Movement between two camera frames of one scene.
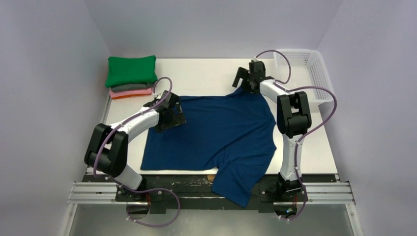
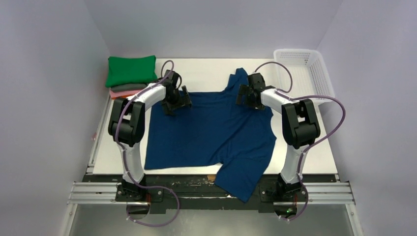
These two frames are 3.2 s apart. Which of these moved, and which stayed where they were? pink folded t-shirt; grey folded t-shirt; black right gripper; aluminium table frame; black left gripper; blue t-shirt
Moved: black left gripper; black right gripper
Stayed: blue t-shirt; pink folded t-shirt; aluminium table frame; grey folded t-shirt
